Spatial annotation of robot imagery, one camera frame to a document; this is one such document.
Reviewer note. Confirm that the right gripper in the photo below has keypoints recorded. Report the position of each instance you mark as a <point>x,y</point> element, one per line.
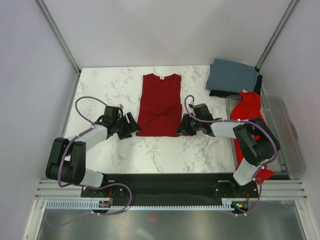
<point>184,128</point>

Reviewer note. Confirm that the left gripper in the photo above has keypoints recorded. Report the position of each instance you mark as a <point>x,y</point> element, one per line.
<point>127,133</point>

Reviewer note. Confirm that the dark red t-shirt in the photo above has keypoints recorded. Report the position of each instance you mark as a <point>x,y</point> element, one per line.
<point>160,111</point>

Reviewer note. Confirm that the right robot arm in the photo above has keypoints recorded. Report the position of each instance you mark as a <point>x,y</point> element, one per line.
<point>223,128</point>

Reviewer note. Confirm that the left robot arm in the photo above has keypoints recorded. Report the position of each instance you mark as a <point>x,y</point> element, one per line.
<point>67,159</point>

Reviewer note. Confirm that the folded black t-shirt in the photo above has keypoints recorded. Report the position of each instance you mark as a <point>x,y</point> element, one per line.
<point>225,94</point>

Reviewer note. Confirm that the folded grey-blue t-shirt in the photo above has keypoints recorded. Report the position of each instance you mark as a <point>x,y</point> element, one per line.
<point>231,76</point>

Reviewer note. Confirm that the bright red t-shirt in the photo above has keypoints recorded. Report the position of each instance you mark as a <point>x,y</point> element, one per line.
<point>254,142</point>

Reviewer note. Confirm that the clear plastic bin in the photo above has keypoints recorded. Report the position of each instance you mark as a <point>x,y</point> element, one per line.
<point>273,111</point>

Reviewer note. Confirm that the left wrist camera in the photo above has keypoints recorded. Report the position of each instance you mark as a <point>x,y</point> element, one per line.
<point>113,111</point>

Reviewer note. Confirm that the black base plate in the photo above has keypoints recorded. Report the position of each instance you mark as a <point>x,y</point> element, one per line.
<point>169,188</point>

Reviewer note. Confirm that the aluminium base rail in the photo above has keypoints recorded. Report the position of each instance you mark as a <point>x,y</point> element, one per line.
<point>271,190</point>

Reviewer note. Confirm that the white slotted cable duct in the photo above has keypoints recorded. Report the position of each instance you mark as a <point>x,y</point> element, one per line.
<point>99,205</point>

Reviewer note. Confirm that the left aluminium frame post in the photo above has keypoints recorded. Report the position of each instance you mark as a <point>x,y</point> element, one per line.
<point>58,35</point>

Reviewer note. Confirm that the aluminium frame post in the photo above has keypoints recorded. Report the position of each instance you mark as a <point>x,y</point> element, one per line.
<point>58,35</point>
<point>277,32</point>

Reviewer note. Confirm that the right aluminium frame post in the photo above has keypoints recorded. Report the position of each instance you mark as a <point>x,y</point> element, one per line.
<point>277,32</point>

